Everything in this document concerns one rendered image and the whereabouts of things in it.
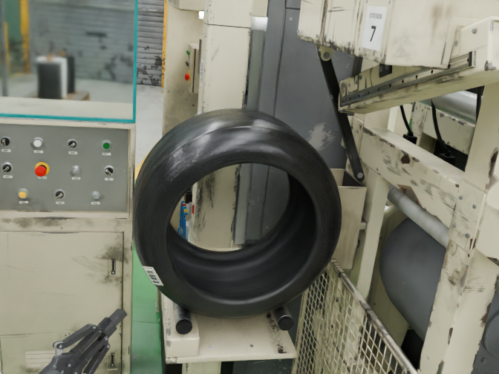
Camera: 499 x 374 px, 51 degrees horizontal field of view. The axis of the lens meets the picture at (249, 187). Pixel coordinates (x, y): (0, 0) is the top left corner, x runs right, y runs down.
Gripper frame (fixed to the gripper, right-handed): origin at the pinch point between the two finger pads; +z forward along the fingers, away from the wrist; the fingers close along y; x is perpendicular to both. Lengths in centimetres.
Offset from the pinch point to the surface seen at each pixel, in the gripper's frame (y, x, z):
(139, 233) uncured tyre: -12.5, 0.8, 18.1
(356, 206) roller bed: 24, 20, 80
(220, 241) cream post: 17, -15, 51
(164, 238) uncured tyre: -9.5, 6.7, 19.9
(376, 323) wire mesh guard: 31, 43, 38
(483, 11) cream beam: -33, 77, 61
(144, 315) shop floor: 91, -139, 73
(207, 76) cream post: -33, -2, 66
